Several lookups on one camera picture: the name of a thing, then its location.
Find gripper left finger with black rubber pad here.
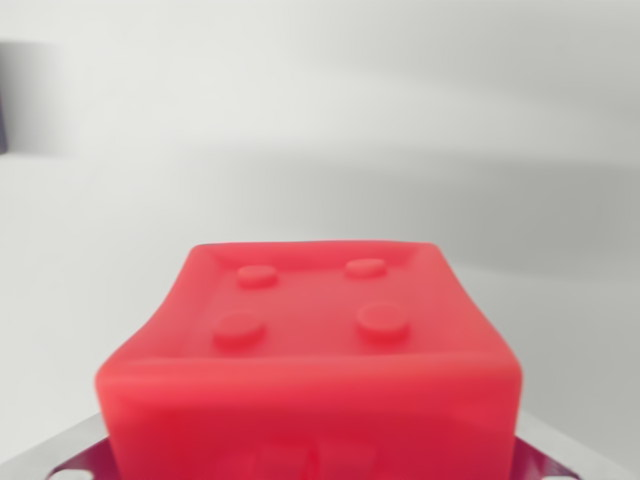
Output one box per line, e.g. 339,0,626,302
47,415,119,480

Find red plastic cube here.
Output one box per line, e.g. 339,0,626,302
93,240,522,480

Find gripper right finger with black rubber pad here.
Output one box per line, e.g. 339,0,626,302
513,433,582,480

